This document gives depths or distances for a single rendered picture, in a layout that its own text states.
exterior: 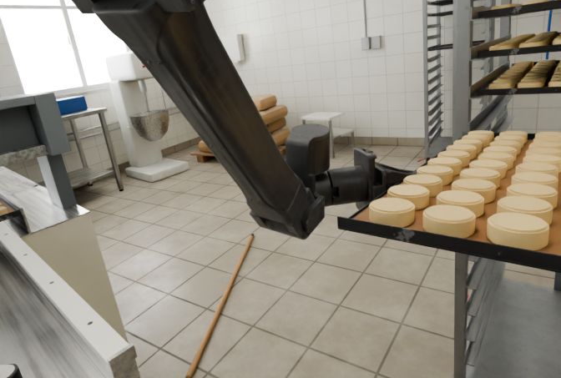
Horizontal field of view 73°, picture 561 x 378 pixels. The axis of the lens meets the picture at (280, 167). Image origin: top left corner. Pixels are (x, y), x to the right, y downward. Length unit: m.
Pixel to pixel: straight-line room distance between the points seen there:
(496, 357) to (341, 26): 3.74
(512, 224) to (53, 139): 1.05
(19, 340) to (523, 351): 1.44
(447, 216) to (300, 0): 4.53
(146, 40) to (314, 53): 4.51
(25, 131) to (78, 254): 0.37
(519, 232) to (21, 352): 0.66
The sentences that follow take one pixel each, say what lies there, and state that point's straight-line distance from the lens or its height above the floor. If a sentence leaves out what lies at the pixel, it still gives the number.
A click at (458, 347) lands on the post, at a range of 1.40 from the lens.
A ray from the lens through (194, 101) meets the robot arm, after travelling 0.33.
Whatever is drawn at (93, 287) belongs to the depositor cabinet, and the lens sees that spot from 1.30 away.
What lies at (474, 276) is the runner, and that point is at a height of 0.50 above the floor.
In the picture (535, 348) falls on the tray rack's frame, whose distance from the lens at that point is 1.66.
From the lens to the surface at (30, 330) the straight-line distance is 0.76.
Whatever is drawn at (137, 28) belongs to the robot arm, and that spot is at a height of 1.24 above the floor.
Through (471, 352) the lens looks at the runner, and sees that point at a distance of 1.46.
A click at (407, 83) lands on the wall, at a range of 4.38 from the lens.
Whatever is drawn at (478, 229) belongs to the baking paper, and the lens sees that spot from 0.45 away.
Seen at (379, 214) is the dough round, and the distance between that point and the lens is 0.43.
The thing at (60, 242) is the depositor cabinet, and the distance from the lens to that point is 1.23.
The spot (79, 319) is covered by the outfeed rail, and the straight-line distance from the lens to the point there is 0.62.
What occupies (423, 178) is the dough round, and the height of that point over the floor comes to 1.02.
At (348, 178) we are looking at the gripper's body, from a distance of 0.58.
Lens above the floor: 1.21
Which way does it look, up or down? 17 degrees down
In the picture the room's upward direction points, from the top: 8 degrees counter-clockwise
